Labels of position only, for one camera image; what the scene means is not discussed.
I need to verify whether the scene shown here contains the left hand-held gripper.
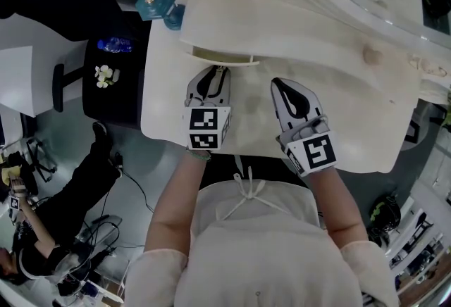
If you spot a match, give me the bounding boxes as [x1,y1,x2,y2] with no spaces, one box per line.
[183,65,233,151]

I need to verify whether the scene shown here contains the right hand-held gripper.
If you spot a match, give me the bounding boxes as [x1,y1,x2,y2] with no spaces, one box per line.
[270,77,338,178]

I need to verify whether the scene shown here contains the white ornate dressing table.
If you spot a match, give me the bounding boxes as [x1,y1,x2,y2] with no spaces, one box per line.
[140,0,451,175]

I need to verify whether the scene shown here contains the person's left forearm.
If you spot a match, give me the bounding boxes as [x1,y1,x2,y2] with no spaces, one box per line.
[144,153,209,254]

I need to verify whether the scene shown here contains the person's right forearm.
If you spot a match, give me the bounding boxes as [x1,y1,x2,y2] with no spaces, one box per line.
[308,168,370,251]

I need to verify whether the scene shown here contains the teal lantern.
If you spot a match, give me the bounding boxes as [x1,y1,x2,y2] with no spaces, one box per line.
[135,0,186,32]

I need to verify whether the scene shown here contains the blue water bottle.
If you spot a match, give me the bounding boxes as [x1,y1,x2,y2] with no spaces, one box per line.
[97,37,135,54]

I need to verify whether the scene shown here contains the small white flower bunch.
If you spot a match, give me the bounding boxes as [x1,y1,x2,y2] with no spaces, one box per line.
[94,64,121,89]

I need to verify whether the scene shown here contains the person's white top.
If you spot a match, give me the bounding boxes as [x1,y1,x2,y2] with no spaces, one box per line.
[123,173,401,307]

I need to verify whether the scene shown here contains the green bead bracelet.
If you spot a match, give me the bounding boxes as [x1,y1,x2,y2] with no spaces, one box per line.
[185,148,212,163]

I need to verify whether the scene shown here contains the black power cable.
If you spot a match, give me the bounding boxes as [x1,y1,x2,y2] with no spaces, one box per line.
[118,166,156,214]

